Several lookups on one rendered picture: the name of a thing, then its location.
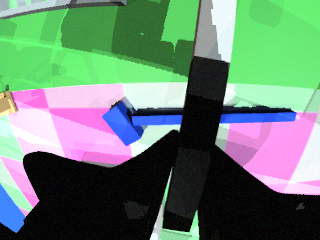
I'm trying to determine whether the blue golf putter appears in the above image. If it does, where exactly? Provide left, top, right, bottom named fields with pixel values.
left=101, top=101, right=297, bottom=145

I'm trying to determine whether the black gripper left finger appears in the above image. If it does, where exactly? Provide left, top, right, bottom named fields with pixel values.
left=23, top=129, right=179, bottom=240

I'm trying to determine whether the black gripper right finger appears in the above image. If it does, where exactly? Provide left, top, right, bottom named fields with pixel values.
left=196, top=144, right=320, bottom=240

